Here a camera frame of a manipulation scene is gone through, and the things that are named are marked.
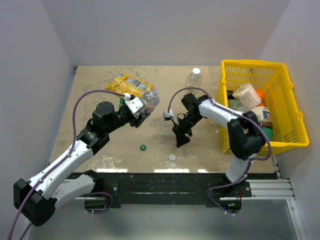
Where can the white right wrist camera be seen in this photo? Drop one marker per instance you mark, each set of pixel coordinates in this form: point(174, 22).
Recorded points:
point(170, 116)

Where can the small labelled clear bottle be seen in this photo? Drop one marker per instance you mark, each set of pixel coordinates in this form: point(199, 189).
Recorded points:
point(150, 100)

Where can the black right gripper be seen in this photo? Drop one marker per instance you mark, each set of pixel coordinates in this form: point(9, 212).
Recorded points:
point(180, 131)

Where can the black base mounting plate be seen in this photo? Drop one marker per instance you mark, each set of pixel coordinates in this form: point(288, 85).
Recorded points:
point(206, 189)

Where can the small white bottle cap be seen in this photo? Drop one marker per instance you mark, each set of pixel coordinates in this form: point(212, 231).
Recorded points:
point(172, 157)

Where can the green plastic bottle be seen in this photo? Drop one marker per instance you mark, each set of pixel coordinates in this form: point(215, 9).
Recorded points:
point(121, 102)

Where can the large clear plastic bottle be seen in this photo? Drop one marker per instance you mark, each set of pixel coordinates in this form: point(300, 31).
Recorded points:
point(193, 81)

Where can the orange white carton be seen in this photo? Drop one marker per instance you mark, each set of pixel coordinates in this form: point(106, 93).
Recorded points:
point(264, 116)

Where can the yellow plastic basket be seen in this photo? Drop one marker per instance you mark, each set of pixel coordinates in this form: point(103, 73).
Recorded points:
point(273, 79)

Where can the yellow snack bag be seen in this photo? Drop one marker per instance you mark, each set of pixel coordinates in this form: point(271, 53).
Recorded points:
point(125, 83)

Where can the green can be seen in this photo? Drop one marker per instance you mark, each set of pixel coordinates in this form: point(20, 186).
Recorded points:
point(268, 132)

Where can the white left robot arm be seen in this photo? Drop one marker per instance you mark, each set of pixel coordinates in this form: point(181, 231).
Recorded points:
point(39, 197)

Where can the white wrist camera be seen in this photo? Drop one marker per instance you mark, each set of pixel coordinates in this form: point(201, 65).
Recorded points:
point(134, 104)
point(170, 116)

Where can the green bottle cap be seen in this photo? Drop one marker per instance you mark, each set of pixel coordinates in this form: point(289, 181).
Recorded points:
point(143, 147)

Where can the orange ball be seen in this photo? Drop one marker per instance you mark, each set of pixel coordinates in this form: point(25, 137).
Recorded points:
point(261, 94)

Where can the large white bottle cap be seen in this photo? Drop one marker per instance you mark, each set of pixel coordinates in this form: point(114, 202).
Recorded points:
point(196, 71)

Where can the grey tape roll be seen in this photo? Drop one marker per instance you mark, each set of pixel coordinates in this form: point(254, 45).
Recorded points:
point(243, 109)

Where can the crumpled clear plastic bottle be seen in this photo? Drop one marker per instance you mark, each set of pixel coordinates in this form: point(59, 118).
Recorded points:
point(233, 104)

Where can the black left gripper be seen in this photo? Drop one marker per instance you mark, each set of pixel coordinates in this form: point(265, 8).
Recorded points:
point(137, 122)

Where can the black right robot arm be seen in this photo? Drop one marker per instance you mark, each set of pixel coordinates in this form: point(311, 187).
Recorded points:
point(246, 137)

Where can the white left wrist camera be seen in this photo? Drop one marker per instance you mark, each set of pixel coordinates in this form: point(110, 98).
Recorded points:
point(134, 104)

